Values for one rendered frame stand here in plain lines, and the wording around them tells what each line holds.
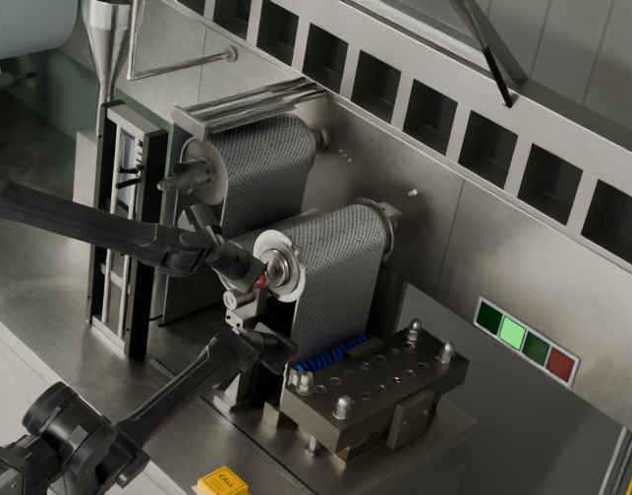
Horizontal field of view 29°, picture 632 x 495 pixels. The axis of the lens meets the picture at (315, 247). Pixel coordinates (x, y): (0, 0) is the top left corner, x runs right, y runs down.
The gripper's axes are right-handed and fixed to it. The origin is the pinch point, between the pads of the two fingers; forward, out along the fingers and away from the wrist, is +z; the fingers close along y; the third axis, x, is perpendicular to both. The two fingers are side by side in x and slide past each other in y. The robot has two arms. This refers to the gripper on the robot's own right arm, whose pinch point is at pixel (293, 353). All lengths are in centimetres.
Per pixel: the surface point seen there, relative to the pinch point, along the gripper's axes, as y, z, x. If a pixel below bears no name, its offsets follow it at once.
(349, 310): 0.2, 10.4, 11.8
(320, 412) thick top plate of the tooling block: 13.7, -2.4, -5.5
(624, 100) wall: -45, 173, 92
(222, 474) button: 8.2, -13.7, -24.3
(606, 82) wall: -52, 170, 94
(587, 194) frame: 36, 4, 56
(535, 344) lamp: 35.6, 19.6, 26.2
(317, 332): 0.2, 3.8, 5.6
